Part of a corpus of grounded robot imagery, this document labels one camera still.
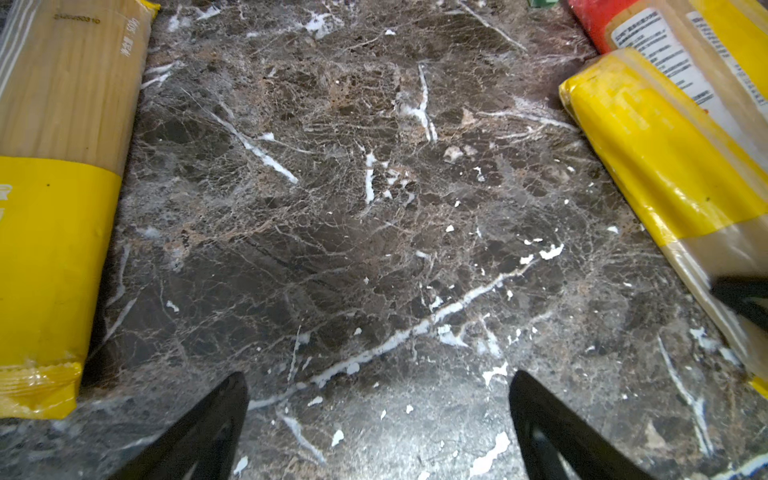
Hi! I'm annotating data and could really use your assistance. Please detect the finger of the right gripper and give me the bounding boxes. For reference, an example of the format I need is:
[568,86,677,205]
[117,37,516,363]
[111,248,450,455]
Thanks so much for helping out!
[710,276,767,330]

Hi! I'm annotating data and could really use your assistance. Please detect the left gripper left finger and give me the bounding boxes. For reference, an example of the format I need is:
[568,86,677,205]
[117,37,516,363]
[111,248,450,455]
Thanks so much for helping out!
[110,372,248,479]

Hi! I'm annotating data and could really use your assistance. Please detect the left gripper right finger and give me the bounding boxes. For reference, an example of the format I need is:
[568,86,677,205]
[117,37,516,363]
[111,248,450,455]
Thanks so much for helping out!
[508,370,651,479]

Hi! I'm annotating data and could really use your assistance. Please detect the yellow label spaghetti bag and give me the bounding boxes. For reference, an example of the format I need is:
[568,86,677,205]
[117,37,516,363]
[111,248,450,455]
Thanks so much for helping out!
[1,1,159,419]

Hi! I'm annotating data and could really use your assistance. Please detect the green two-tier shelf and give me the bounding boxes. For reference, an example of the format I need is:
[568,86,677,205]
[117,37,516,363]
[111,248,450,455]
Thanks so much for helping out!
[528,0,559,9]

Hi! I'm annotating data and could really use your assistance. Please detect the red spaghetti bag right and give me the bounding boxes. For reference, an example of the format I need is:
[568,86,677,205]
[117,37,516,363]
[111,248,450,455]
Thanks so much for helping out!
[568,0,767,166]

